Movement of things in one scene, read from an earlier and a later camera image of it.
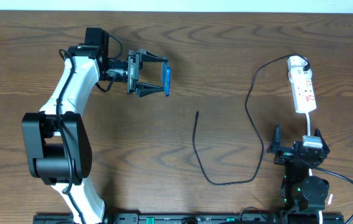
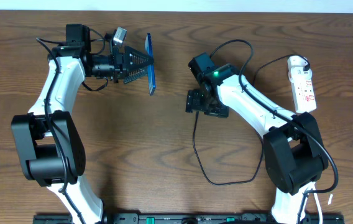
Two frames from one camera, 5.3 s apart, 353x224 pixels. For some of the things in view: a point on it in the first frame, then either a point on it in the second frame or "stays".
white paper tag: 329,200 stays
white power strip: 302,89 stays
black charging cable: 252,122 stays
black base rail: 199,218 stays
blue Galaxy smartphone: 166,78 → 150,68
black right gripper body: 290,150 → 199,104
